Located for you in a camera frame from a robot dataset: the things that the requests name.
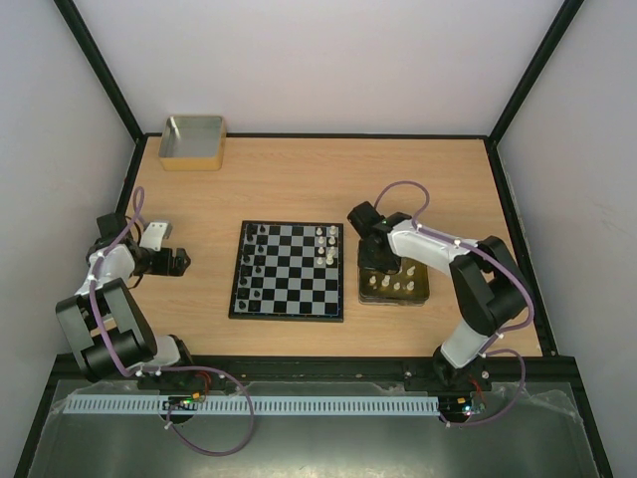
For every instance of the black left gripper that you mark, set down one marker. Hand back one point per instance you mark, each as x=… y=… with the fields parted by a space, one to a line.
x=165 y=269

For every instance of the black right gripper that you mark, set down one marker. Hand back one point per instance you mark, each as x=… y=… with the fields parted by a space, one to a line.
x=380 y=260

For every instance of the gold tin tray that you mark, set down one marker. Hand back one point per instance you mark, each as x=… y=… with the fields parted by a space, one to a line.
x=408 y=287

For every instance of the black white chess board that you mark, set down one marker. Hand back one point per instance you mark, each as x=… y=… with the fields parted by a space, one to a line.
x=289 y=271

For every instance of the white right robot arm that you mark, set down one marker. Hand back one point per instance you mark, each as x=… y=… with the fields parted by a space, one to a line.
x=491 y=291

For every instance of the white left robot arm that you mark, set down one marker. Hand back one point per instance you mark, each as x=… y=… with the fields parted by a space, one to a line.
x=105 y=327

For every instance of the silver metal tin box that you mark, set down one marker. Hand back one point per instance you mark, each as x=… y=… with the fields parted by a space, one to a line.
x=193 y=143

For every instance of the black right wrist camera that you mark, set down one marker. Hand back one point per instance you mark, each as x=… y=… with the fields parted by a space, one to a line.
x=363 y=217

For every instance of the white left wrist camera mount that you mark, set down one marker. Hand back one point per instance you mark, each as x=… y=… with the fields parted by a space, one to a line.
x=154 y=234

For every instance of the white slotted cable duct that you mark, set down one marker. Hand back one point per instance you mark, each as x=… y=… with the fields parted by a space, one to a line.
x=120 y=404

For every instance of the black aluminium frame rail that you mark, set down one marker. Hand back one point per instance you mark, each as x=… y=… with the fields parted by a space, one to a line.
x=415 y=374

